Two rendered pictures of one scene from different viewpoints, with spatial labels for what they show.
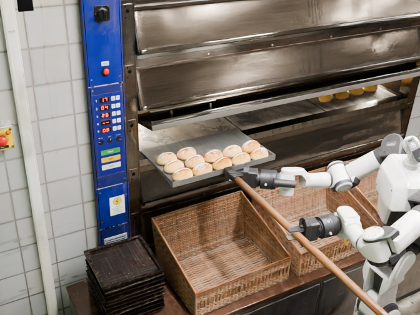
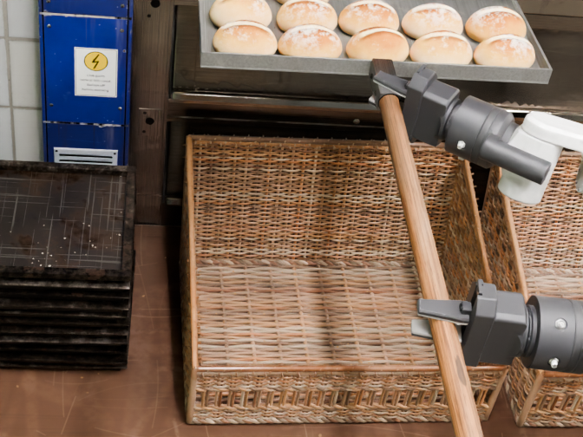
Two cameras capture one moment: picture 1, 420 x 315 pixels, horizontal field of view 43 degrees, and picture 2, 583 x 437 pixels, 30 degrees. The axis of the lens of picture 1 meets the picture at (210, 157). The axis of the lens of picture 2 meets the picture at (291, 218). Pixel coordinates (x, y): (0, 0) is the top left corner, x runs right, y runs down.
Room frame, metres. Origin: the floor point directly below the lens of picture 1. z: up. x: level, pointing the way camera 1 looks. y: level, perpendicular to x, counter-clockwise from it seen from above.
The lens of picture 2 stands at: (0.72, -0.46, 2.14)
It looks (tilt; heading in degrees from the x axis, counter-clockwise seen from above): 42 degrees down; 19
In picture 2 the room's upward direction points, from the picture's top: 10 degrees clockwise
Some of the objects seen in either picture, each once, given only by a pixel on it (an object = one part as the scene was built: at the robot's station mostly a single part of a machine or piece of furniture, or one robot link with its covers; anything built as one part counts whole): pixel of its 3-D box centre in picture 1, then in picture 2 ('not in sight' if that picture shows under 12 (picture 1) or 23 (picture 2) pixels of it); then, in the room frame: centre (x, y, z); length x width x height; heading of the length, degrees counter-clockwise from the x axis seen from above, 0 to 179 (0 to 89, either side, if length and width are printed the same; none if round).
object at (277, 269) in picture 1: (220, 248); (334, 275); (2.11, -0.07, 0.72); 0.56 x 0.49 x 0.28; 122
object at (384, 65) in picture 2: (231, 174); (384, 84); (2.05, -0.10, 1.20); 0.09 x 0.04 x 0.03; 31
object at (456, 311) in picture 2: (295, 229); (444, 307); (1.64, -0.34, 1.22); 0.06 x 0.03 x 0.02; 113
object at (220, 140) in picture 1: (207, 152); (364, 4); (2.24, 0.01, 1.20); 0.55 x 0.36 x 0.03; 121
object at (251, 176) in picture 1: (255, 178); (445, 119); (2.02, -0.21, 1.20); 0.12 x 0.10 x 0.13; 86
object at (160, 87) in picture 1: (299, 62); not in sight; (2.64, -0.44, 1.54); 1.79 x 0.11 x 0.19; 120
